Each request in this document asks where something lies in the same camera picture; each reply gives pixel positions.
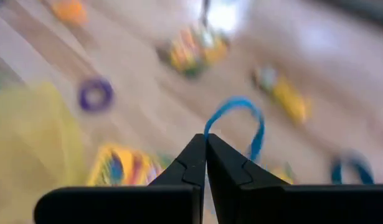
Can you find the orange coil wristband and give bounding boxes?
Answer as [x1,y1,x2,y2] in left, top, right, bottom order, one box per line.
[50,0,88,26]

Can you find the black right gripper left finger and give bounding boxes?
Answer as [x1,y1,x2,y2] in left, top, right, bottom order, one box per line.
[149,133,207,187]

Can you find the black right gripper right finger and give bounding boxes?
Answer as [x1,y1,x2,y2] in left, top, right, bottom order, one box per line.
[207,133,289,187]

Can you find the blue rubber band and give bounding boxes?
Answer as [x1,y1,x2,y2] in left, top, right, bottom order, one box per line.
[203,95,266,162]

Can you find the purple coil wristband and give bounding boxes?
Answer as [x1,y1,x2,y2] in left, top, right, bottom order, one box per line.
[78,77,115,113]

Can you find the blue coil wristband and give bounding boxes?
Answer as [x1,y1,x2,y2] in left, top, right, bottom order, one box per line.
[330,151,376,185]

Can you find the yellow translucent plastic bin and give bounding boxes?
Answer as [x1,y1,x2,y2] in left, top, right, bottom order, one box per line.
[0,81,89,224]

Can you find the small Crayola crayon box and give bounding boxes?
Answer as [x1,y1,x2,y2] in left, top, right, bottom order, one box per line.
[252,65,312,125]

